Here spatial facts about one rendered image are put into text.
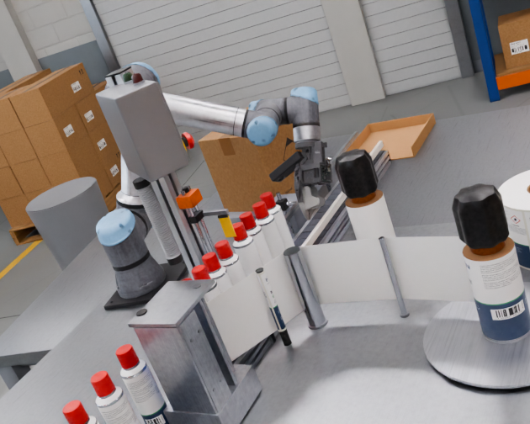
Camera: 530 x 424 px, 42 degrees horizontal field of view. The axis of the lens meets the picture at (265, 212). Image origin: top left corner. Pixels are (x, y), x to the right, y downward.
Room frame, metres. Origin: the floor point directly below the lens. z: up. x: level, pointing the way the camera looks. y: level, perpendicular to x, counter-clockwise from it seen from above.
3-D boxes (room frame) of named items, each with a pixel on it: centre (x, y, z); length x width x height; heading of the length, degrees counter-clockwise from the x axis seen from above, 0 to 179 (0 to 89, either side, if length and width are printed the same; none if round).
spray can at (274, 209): (1.63, -0.02, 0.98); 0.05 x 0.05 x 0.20
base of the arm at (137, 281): (1.92, 0.42, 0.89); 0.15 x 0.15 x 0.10
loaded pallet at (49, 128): (5.85, 1.42, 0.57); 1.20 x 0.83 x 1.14; 159
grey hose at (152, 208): (1.45, 0.23, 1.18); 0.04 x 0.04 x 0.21
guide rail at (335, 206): (1.74, -0.14, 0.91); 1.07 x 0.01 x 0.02; 145
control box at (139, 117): (1.49, 0.18, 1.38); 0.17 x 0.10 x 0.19; 20
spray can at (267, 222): (1.58, 0.01, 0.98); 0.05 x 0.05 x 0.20
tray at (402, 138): (2.35, -0.51, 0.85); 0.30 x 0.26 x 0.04; 145
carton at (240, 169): (2.26, -0.06, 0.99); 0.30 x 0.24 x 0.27; 136
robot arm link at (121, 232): (1.92, 0.42, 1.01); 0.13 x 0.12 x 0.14; 164
